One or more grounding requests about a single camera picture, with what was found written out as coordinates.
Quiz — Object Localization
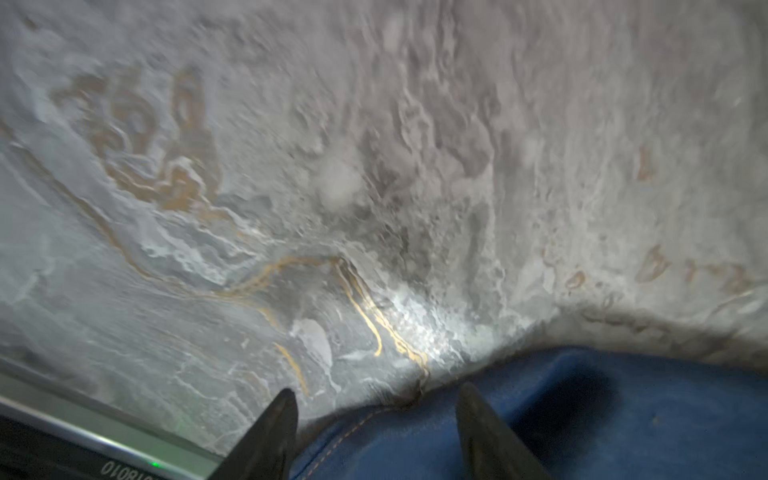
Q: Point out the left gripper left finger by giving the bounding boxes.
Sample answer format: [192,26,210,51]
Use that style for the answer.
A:
[208,388,298,480]

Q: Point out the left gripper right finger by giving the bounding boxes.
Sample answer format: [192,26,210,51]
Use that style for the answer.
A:
[456,383,552,479]

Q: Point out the dark blue denim trousers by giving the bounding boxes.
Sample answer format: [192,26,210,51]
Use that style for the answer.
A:
[290,348,767,479]

